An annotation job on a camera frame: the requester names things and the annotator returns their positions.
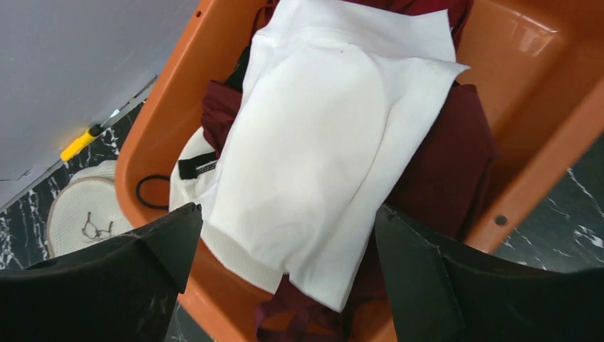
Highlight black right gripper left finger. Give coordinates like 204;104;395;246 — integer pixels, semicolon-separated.
1;203;202;341

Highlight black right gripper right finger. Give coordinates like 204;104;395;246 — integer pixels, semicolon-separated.
374;206;603;341

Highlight maroon bra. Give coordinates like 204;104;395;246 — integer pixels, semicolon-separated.
195;1;496;341

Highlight yellow tape piece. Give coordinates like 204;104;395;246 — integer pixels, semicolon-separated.
60;124;106;162

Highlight white bra black straps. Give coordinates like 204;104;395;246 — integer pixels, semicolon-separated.
135;126;220;213

